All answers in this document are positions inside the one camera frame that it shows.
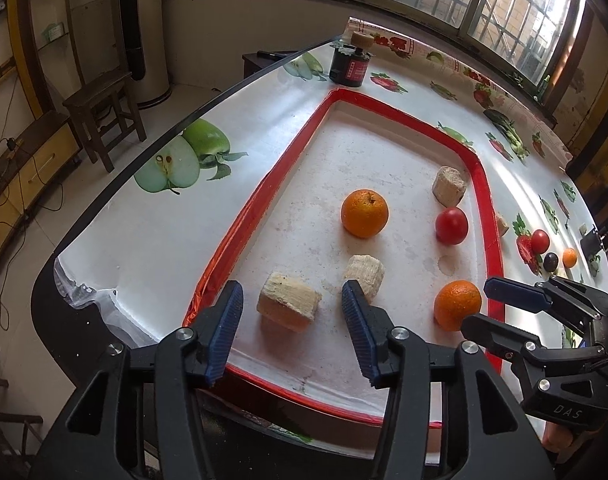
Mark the rough lumpy cork piece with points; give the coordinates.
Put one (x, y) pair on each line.
(368, 271)

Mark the red rimmed white tray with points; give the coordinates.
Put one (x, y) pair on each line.
(291, 224)

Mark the wooden stool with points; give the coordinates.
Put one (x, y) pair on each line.
(104, 113)

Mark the large beige cork wedge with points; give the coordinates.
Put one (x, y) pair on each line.
(288, 302)

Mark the dark bottle with cork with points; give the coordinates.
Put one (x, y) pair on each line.
(350, 60)

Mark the angular cork block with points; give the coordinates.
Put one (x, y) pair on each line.
(449, 186)

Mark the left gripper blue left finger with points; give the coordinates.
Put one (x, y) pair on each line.
(215, 328)

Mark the fruit print tablecloth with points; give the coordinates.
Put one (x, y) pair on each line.
(133, 262)

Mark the dark purple plum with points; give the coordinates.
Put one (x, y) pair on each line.
(550, 262)

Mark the wooden tv cabinet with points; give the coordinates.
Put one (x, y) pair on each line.
(29, 163)

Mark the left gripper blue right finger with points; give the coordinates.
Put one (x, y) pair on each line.
(369, 327)

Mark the large orange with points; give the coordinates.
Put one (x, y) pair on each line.
(364, 213)

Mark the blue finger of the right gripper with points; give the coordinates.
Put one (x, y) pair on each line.
(499, 339)
(522, 296)

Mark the small round cork piece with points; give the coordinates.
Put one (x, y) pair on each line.
(501, 225)

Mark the small orange mandarin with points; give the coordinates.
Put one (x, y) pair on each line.
(454, 302)
(569, 257)

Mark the person's right hand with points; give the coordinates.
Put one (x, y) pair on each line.
(561, 443)

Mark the red tomato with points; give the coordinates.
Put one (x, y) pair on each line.
(540, 242)
(451, 226)

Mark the tall white air conditioner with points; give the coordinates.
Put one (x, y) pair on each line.
(139, 39)

